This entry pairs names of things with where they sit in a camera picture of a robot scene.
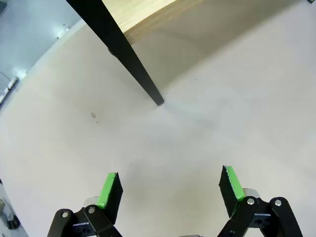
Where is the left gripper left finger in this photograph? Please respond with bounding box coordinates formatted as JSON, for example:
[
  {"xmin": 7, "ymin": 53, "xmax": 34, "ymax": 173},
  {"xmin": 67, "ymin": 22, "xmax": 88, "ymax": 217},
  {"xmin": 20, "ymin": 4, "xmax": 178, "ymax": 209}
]
[{"xmin": 46, "ymin": 171, "xmax": 124, "ymax": 237}]

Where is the grey device on stand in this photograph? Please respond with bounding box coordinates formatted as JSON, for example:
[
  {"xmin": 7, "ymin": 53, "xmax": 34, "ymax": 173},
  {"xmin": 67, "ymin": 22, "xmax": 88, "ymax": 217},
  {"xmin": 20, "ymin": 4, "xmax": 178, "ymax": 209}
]
[{"xmin": 0, "ymin": 180, "xmax": 21, "ymax": 230}]

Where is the black shelf leg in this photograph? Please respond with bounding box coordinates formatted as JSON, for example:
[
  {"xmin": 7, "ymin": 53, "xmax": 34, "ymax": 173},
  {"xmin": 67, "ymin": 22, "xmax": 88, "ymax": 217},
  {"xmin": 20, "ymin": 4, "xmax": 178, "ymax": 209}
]
[{"xmin": 66, "ymin": 0, "xmax": 165, "ymax": 107}]

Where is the white power strip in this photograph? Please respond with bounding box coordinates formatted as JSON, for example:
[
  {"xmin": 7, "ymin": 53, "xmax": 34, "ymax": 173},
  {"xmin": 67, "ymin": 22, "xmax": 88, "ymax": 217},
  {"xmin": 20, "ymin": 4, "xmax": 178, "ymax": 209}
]
[{"xmin": 0, "ymin": 76, "xmax": 20, "ymax": 104}]

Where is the wooden shelf board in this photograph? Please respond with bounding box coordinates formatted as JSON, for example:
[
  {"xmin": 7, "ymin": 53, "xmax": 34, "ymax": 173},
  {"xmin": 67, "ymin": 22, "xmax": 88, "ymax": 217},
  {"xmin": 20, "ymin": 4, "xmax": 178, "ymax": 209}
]
[{"xmin": 102, "ymin": 0, "xmax": 307, "ymax": 49}]

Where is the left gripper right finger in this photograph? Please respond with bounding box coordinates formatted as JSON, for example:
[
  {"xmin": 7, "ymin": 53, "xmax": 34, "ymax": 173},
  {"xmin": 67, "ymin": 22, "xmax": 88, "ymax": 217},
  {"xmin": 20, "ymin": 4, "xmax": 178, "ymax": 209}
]
[{"xmin": 217, "ymin": 165, "xmax": 304, "ymax": 237}]

